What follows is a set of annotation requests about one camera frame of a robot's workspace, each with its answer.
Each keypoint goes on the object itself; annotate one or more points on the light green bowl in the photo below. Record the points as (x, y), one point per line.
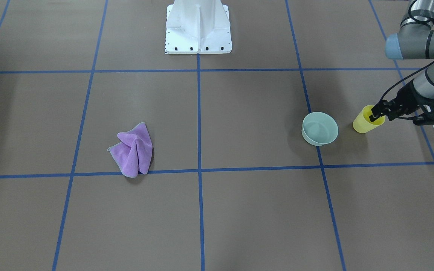
(319, 129)

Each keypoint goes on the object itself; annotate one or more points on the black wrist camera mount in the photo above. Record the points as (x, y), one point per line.
(427, 106)

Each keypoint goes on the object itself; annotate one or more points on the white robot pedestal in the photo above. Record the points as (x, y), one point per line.
(197, 27)

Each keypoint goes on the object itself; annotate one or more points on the yellow plastic cup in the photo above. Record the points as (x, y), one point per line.
(362, 123)

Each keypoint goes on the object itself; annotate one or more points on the purple microfiber cloth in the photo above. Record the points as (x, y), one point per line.
(133, 154)

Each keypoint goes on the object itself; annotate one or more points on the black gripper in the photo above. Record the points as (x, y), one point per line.
(404, 101)

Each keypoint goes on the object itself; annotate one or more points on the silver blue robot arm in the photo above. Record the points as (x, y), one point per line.
(414, 40)

